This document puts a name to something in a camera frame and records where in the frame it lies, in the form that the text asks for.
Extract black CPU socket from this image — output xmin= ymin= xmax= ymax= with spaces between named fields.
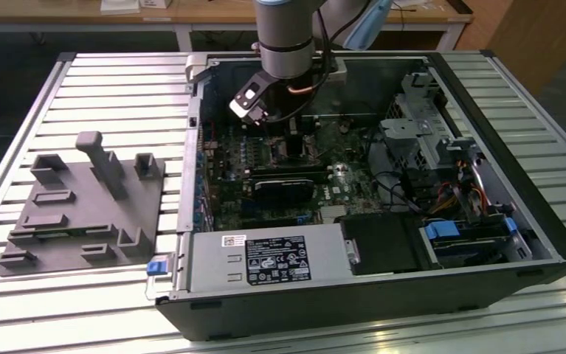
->
xmin=269 ymin=135 xmax=321 ymax=167

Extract black graphics card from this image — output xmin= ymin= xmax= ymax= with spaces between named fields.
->
xmin=250 ymin=176 xmax=319 ymax=207

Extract gray metal disk bay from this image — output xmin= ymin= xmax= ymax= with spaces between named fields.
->
xmin=377 ymin=71 xmax=484 ymax=173

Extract green motherboard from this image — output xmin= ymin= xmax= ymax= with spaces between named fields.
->
xmin=202 ymin=117 xmax=398 ymax=232

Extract small silver heatsink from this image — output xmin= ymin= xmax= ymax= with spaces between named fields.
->
xmin=321 ymin=206 xmax=349 ymax=223

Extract black plastic shroud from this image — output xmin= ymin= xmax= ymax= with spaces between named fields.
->
xmin=338 ymin=213 xmax=434 ymax=277

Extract white box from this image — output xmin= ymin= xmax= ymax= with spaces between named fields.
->
xmin=99 ymin=0 xmax=143 ymax=16

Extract silver power supply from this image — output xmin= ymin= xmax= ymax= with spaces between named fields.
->
xmin=183 ymin=223 xmax=364 ymax=296

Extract blue disk carrier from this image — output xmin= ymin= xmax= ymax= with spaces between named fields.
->
xmin=422 ymin=218 xmax=462 ymax=243

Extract gray parts rack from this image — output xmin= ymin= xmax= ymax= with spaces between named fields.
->
xmin=0 ymin=131 xmax=167 ymax=278

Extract blue case latch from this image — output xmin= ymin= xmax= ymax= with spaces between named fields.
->
xmin=146 ymin=257 xmax=173 ymax=276

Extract wooden cabinet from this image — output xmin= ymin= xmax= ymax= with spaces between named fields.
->
xmin=458 ymin=0 xmax=566 ymax=97

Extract wooden desk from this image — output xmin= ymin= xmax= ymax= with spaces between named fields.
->
xmin=0 ymin=0 xmax=474 ymax=52

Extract black PC case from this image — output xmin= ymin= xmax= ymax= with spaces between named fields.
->
xmin=154 ymin=50 xmax=566 ymax=342

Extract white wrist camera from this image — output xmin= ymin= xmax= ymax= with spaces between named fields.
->
xmin=227 ymin=71 xmax=278 ymax=127

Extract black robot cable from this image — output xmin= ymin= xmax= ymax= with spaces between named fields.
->
xmin=282 ymin=7 xmax=361 ymax=122

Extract silver case handle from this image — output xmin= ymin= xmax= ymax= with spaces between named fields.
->
xmin=183 ymin=55 xmax=221 ymax=84

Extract black wire bundle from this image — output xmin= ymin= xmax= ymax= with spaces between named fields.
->
xmin=373 ymin=170 xmax=433 ymax=214

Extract orange and yellow wires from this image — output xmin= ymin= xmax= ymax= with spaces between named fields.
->
xmin=430 ymin=183 xmax=492 ymax=215

